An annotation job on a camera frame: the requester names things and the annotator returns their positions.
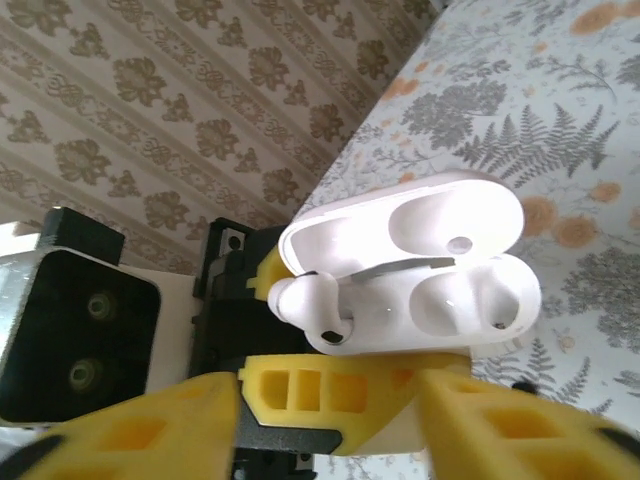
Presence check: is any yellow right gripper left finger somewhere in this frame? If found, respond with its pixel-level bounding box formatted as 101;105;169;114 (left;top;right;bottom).
0;372;240;480

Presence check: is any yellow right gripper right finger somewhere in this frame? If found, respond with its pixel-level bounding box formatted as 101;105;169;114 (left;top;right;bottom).
417;369;640;480

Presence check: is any white wireless earbud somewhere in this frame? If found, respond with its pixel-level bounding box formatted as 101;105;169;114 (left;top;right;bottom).
267;273;354;347

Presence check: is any white earbud charging case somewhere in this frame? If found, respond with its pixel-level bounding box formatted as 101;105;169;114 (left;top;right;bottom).
277;169;544;360

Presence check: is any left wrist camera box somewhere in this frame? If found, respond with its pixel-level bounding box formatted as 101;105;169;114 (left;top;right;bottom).
0;207;197;430

